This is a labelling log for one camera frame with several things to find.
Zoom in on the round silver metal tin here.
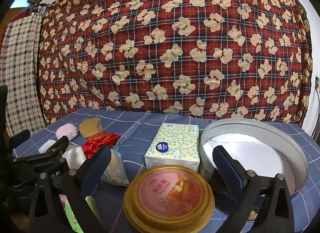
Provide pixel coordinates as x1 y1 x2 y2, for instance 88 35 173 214
198 118 310 217

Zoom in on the white foam sponge block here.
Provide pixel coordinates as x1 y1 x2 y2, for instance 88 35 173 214
39 139 56 153

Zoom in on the clear bag with cotton swabs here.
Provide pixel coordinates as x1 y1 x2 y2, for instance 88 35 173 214
101 148 130 187

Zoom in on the green white tissue packet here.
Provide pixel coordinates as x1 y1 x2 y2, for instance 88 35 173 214
58 193 101 233

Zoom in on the blue plaid tablecloth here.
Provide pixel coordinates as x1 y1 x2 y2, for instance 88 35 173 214
14 108 319 232

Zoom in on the red embroidered satin pouch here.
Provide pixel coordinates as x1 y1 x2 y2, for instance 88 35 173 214
82 132 121 159

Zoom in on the wall power socket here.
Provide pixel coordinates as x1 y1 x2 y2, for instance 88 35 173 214
315 76 320 91

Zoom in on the yellow dotted tissue pack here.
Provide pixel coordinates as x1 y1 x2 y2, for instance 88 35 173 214
144 122 200 172

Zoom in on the gold pink tin lid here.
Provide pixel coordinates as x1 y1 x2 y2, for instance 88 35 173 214
123 165 215 232

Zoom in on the tan sponge block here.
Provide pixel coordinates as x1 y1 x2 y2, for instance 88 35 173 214
79 118 103 138

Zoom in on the pink fluffy pompom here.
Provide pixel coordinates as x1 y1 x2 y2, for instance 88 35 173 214
55 123 78 141

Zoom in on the red plaid bear blanket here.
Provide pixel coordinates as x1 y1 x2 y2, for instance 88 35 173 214
39 0 312 125

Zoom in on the white plastic wrapped item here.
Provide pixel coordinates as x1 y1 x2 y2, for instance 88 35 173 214
62 145 86 170

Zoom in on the white green checked cloth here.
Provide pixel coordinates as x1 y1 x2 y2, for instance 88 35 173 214
1 14 45 137

